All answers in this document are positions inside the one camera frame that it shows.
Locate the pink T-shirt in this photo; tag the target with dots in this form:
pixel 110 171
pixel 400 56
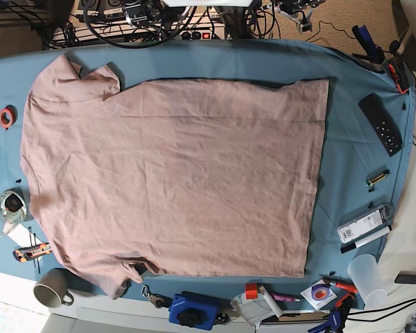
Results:
pixel 192 177

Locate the red plastic block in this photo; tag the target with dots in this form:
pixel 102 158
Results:
pixel 251 291

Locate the white power strip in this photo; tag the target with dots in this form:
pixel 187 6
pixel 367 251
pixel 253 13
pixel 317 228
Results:
pixel 70 36

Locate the silver carabiner keyring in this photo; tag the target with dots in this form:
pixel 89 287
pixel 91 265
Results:
pixel 157 300

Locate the blue plastic device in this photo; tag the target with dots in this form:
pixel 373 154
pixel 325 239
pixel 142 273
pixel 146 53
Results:
pixel 193 310

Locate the white paper roll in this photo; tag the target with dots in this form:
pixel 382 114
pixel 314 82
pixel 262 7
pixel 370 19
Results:
pixel 270 301

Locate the white marker pen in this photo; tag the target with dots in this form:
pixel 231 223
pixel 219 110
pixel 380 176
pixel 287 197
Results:
pixel 366 240

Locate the teal table cloth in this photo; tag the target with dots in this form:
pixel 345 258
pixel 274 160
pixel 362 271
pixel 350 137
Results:
pixel 352 153

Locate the small battery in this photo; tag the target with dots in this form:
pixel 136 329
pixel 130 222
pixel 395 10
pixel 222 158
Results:
pixel 375 179

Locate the clear plastic case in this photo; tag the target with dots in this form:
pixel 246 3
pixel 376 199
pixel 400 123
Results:
pixel 365 223

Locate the black remote control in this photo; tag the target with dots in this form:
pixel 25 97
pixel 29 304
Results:
pixel 382 123

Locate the translucent plastic cup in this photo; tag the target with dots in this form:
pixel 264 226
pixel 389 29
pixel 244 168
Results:
pixel 365 274

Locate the grey ceramic mug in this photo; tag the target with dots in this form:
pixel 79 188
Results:
pixel 52 290

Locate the blue clamp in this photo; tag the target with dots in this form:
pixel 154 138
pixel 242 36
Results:
pixel 373 53

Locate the red tape roll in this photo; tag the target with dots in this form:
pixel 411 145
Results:
pixel 8 117

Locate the orange utility knife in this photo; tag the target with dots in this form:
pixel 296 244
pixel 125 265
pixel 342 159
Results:
pixel 31 253

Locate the orange black clamp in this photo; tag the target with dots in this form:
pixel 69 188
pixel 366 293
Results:
pixel 398 73

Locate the red handled tool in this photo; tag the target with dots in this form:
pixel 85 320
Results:
pixel 349 287

